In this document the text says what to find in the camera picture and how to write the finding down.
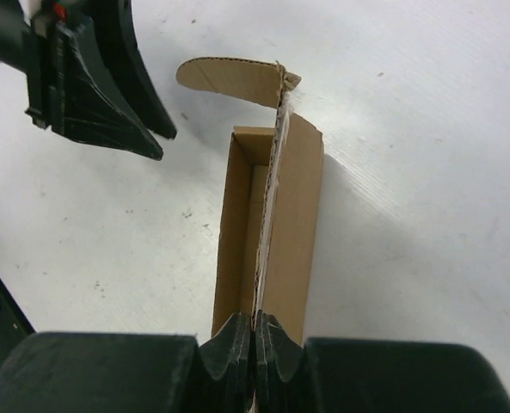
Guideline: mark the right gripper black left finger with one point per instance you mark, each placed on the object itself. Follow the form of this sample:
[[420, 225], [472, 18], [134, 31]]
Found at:
[[88, 372]]

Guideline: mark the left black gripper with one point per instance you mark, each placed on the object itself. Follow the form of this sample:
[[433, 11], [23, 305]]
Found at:
[[103, 99]]

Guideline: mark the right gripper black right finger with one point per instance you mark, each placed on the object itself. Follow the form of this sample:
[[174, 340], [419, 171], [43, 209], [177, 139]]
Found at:
[[351, 375]]

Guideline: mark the brown cardboard express box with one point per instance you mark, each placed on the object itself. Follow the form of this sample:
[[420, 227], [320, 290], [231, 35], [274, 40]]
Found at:
[[271, 195]]

